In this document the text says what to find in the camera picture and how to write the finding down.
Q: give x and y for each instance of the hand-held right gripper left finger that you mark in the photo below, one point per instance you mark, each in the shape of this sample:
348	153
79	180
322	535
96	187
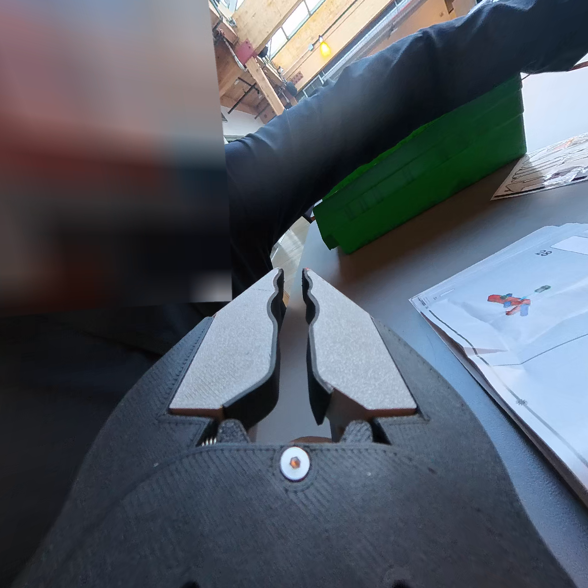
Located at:
234	353

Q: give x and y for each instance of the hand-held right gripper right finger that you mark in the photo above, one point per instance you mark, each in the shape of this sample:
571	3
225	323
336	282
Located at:
360	358

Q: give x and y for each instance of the white instruction booklet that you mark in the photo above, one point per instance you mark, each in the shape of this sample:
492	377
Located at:
519	340

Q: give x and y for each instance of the person's left forearm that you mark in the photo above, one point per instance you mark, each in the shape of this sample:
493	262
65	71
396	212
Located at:
344	119

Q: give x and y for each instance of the person's dark clothing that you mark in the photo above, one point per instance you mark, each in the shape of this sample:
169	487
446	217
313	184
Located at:
69	390

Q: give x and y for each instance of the green plastic bin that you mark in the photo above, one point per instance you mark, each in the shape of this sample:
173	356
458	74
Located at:
432	179

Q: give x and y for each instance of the printed cardboard sheet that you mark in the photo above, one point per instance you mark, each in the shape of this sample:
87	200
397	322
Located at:
551	170

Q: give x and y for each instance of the yellow pendant lamp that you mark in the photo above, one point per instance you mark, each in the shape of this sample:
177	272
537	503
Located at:
325	48

